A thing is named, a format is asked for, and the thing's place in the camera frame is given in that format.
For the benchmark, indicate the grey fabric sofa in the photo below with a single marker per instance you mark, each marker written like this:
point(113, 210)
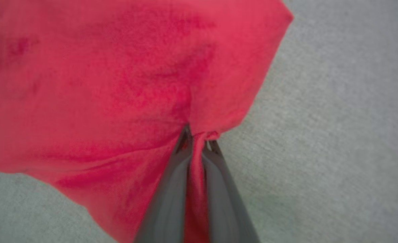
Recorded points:
point(337, 135)

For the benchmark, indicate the red jersey with white lettering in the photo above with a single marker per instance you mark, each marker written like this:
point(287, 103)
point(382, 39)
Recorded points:
point(101, 84)

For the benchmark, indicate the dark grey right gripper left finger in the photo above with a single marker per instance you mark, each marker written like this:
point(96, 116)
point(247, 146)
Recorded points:
point(168, 202)

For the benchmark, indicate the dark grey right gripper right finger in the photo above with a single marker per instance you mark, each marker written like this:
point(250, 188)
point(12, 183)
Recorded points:
point(226, 209)

